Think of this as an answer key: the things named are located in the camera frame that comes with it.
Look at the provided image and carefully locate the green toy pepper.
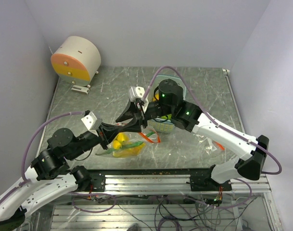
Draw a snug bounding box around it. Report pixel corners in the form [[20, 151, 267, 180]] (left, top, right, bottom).
[[95, 131, 156, 156]]

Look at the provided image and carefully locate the clear zip bag orange zipper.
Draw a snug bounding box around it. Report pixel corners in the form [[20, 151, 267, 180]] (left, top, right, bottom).
[[95, 122, 161, 158]]

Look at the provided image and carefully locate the yellow toy mango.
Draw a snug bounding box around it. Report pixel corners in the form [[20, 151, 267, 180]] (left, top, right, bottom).
[[153, 94, 159, 101]]

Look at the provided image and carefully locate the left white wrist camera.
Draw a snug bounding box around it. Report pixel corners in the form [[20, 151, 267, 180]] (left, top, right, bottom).
[[81, 112, 102, 133]]

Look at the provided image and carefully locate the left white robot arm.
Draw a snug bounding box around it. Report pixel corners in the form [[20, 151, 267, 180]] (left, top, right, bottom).
[[0, 123, 126, 231]]

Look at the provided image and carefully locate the yellow toy banana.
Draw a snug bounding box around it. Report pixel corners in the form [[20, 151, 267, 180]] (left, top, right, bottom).
[[112, 133, 145, 158]]

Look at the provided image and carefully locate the light blue plastic basket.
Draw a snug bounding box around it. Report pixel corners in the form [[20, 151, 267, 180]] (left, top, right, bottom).
[[147, 74, 187, 133]]

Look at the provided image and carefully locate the round cream drawer box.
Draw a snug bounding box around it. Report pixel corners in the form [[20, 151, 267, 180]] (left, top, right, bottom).
[[51, 36, 102, 87]]

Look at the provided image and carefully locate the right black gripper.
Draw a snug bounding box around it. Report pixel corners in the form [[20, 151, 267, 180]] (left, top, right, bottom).
[[115, 98, 174, 132]]

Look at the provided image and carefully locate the green toy cabbage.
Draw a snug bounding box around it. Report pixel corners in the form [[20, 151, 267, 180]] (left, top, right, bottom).
[[161, 115, 171, 122]]

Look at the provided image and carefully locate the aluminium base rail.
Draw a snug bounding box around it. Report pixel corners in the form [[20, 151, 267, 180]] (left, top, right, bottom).
[[85, 173, 271, 195]]

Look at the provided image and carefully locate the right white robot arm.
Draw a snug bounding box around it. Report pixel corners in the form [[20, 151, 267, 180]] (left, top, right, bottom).
[[116, 78, 269, 191]]

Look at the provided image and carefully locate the tangle of floor cables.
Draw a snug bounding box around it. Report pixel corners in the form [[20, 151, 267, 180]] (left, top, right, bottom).
[[69, 190, 257, 231]]

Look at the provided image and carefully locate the white corner clip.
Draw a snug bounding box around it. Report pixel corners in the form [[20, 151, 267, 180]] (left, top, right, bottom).
[[222, 68, 230, 75]]

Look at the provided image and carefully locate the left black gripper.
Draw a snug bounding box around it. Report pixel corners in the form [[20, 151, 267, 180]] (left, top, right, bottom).
[[66, 120, 122, 160]]

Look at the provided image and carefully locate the small white bracket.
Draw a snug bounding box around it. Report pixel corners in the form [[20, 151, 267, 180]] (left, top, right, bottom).
[[71, 85, 89, 95]]

